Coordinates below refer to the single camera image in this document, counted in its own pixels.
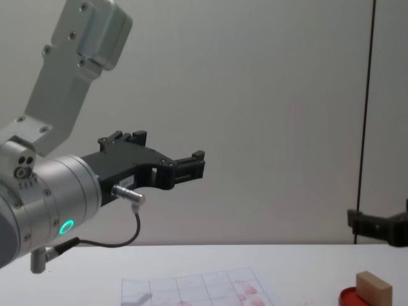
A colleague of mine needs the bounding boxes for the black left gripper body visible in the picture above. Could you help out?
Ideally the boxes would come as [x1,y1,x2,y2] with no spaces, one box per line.
[81,145,175,205]

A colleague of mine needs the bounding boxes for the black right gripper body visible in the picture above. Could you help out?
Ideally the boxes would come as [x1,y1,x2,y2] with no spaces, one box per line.
[362,214,408,248]

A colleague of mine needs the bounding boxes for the wooden stamp block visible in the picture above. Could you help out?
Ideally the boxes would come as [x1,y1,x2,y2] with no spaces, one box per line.
[355,270,393,306]

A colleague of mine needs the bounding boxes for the white gridded paper sheet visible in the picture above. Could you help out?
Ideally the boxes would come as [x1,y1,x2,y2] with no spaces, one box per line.
[121,266,275,306]

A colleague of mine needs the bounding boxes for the white table cloth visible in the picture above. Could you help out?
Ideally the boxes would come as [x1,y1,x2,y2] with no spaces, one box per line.
[0,243,408,306]

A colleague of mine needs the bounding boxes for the thin dark cable silver plugs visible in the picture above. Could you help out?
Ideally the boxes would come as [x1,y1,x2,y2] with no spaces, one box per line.
[29,184,147,274]

